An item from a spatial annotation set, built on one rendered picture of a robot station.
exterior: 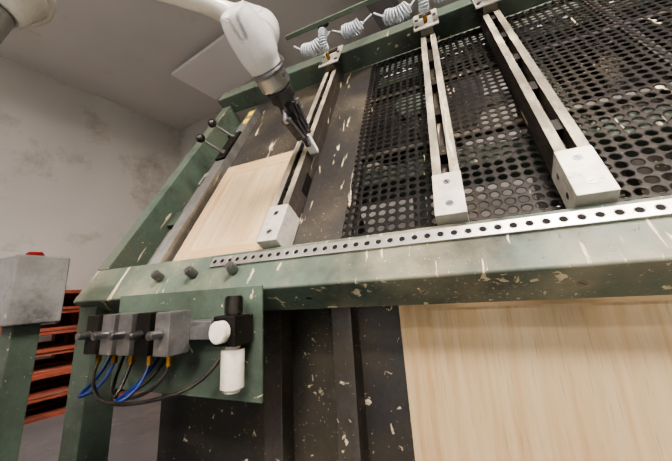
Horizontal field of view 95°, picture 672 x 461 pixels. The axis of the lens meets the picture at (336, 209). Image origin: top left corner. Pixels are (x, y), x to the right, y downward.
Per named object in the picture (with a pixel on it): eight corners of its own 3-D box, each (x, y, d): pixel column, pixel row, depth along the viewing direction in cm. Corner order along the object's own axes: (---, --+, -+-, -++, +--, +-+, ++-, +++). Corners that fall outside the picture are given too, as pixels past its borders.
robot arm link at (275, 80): (284, 55, 85) (295, 75, 89) (258, 67, 89) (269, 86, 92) (275, 69, 79) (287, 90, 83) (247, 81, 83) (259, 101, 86)
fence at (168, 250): (156, 272, 101) (147, 265, 98) (253, 117, 164) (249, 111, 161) (167, 271, 99) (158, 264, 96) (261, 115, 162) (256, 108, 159)
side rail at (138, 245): (122, 286, 114) (96, 270, 107) (233, 124, 187) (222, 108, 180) (133, 285, 112) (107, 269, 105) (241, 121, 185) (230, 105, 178)
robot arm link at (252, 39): (282, 65, 79) (285, 50, 88) (246, -1, 69) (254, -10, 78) (246, 83, 81) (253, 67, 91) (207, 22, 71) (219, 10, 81)
